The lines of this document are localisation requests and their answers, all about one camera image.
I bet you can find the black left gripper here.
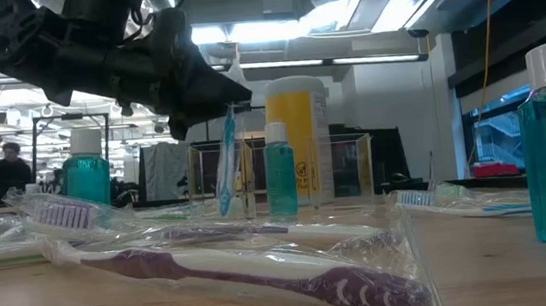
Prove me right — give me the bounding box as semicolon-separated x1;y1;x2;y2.
101;0;257;148

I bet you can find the blue toothbrush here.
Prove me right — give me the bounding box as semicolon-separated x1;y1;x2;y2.
389;176;534;228
206;102;256;220

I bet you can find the purple toothbrush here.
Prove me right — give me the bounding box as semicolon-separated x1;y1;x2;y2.
0;150;407;295
39;202;444;306

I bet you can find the grey fabric cover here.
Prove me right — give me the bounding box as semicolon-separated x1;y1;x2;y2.
134;139;196;205

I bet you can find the yellow wipes canister white lid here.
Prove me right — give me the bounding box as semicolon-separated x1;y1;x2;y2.
261;72;339;209

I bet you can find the long ceiling light strip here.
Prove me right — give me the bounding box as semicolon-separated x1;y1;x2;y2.
238;45;429;80

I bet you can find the clear acrylic organizer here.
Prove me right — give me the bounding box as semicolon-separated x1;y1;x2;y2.
183;128;378;223

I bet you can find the black box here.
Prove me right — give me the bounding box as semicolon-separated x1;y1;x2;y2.
328;117;412;199

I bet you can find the person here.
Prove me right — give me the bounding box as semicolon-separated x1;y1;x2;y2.
0;139;37;210

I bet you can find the red box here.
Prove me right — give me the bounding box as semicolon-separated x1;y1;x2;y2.
472;158;522;180

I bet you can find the black stand frame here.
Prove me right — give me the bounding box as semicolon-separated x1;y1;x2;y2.
27;110;115;182

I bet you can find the yellow hanging cable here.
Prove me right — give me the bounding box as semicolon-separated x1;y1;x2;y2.
451;0;514;168

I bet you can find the black aluminium table frame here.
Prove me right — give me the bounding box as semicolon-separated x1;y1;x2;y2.
0;161;528;240

